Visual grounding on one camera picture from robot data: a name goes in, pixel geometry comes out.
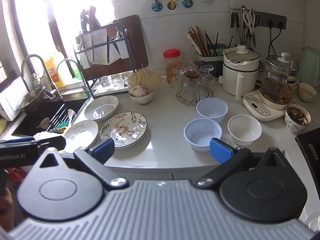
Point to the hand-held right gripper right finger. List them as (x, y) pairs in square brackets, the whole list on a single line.
[(220, 151)]

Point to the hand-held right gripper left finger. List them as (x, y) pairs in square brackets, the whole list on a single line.
[(103, 148)]

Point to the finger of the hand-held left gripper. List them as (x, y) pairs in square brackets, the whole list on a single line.
[(56, 142), (17, 140)]

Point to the pale blue plastic bowl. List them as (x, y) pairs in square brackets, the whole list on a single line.
[(201, 135)]

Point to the white plate grey leaf print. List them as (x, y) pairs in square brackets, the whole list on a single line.
[(100, 108), (82, 130)]

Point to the floral patterned plate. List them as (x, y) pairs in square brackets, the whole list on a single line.
[(125, 127)]

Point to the white ceramic bowl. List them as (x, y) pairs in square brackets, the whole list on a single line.
[(244, 129)]

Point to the white plastic cup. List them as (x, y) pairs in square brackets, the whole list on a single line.
[(212, 111)]

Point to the person's left hand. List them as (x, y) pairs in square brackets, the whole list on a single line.
[(5, 210)]

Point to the yellow sponge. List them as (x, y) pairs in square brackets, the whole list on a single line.
[(2, 126)]

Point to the white tipped dark chopsticks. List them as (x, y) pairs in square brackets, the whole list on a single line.
[(58, 116)]

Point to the black kitchen sink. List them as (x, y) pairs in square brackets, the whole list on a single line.
[(37, 123)]

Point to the white spoon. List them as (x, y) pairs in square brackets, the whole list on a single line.
[(70, 113)]

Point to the stainless steel bowl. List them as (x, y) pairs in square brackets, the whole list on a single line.
[(30, 102)]

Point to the white dish drainer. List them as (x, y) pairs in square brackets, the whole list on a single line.
[(12, 97)]

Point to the steel spring faucet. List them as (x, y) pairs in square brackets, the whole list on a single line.
[(51, 93)]

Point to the white kettle base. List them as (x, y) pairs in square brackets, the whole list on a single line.
[(260, 106)]

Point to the small white bowl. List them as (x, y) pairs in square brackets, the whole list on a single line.
[(142, 100)]

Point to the peeled onion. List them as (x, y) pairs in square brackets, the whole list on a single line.
[(137, 91)]

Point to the small clear glass cup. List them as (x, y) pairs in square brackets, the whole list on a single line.
[(105, 81), (116, 79), (126, 76)]

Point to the yellow detergent bottle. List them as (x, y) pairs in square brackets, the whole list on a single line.
[(53, 72)]

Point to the green bottle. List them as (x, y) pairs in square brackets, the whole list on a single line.
[(74, 70)]

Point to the group of clear glass cups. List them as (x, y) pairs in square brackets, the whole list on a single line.
[(207, 76)]

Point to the leaf patterned white cup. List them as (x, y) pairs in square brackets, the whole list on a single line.
[(296, 123)]

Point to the bundle of thin pale sticks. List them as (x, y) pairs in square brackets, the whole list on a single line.
[(145, 77)]

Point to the curved steel faucet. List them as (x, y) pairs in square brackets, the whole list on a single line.
[(67, 60)]

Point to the white electric cooker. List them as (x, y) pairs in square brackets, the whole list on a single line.
[(237, 65)]

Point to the black induction cooktop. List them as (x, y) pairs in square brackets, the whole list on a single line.
[(310, 152)]

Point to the glass kettle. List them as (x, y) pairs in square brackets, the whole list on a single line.
[(278, 80)]

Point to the green chopstick holder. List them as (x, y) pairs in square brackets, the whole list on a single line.
[(216, 55)]

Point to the plain kitchen knife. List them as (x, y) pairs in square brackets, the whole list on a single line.
[(123, 48), (113, 51)]

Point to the red lid plastic jar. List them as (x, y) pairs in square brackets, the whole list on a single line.
[(172, 65)]

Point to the hammered pattern cleaver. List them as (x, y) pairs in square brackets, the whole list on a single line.
[(100, 46)]

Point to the cream cup with yellow liquid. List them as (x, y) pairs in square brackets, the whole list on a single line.
[(306, 92)]

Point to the bundle of black chopsticks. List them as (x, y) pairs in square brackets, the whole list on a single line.
[(212, 43)]

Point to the brown wooden cutting board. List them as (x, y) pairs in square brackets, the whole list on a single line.
[(136, 45)]

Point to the bundle of wooden chopsticks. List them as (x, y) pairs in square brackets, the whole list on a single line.
[(198, 41)]

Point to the mint green appliance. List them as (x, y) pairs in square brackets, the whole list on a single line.
[(311, 62)]

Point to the window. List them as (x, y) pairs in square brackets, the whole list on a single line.
[(62, 5)]

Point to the black power strip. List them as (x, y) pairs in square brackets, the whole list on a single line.
[(271, 17)]

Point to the blue pipe flange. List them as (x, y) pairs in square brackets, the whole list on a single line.
[(187, 3), (156, 6)]

